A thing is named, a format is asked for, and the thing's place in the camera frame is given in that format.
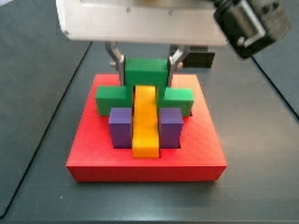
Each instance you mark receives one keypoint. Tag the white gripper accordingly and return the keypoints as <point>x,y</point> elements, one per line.
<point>179,22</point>

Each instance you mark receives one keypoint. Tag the green bridge-shaped block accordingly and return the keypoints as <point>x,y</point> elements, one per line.
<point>144,72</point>

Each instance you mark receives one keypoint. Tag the red base board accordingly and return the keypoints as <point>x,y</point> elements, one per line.
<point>95,161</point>

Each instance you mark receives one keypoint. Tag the yellow long bar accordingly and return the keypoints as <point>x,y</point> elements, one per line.
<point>145,133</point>

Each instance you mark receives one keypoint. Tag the black angled bracket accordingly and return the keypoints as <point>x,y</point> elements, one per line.
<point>199,58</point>

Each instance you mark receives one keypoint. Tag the purple left front post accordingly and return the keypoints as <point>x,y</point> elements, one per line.
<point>120,127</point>

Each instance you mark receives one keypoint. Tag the purple post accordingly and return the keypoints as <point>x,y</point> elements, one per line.
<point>169,127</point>
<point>120,127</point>

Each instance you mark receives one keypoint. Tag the purple right front post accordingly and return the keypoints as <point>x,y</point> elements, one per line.
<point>169,127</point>

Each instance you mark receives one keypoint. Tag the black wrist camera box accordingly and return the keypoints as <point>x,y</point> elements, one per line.
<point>252,23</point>

